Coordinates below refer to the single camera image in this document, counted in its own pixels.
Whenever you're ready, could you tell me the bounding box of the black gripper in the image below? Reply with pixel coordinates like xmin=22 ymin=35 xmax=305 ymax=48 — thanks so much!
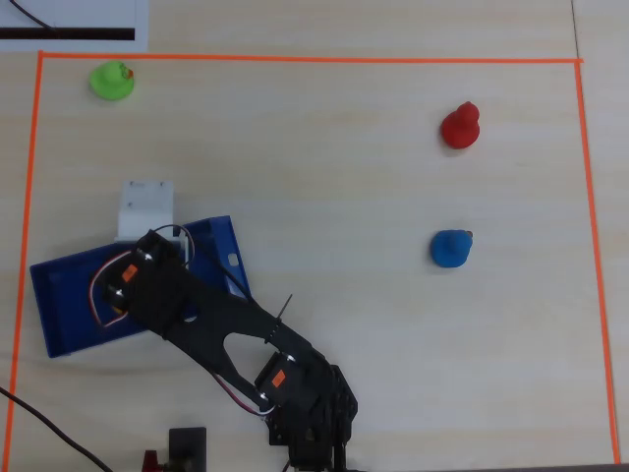
xmin=133 ymin=227 xmax=186 ymax=269

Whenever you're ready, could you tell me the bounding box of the blue plastic box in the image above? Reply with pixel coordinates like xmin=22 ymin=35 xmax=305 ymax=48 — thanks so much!
xmin=29 ymin=214 xmax=254 ymax=359

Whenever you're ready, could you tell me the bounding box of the green rubber duck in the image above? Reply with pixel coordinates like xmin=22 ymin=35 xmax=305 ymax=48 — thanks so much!
xmin=88 ymin=60 xmax=137 ymax=102

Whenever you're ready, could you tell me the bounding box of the blue rubber duck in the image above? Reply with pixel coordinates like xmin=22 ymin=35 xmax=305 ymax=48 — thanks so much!
xmin=430 ymin=228 xmax=475 ymax=269

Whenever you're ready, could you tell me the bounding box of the red rubber duck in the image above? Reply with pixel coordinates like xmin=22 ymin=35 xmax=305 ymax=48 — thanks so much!
xmin=439 ymin=100 xmax=482 ymax=150

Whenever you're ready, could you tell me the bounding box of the black clamp block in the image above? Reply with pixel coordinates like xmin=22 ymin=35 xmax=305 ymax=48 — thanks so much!
xmin=168 ymin=427 xmax=208 ymax=472

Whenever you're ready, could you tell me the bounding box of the white paper sheet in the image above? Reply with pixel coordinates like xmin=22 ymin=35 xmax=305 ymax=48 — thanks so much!
xmin=0 ymin=0 xmax=149 ymax=52

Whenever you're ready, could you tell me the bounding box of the long horizontal orange tape strip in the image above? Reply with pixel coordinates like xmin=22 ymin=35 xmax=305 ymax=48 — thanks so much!
xmin=37 ymin=50 xmax=585 ymax=65

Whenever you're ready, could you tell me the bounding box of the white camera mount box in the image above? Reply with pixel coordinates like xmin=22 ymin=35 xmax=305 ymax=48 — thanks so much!
xmin=114 ymin=179 xmax=176 ymax=243

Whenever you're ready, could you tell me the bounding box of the red white servo wire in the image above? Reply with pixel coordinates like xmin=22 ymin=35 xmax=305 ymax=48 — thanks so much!
xmin=87 ymin=249 xmax=135 ymax=331

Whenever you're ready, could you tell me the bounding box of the thick black cable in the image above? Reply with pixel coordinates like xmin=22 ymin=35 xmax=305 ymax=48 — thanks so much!
xmin=0 ymin=385 xmax=115 ymax=472

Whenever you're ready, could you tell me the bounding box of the thin black cable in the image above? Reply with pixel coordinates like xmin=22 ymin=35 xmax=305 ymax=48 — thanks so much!
xmin=8 ymin=0 xmax=56 ymax=30

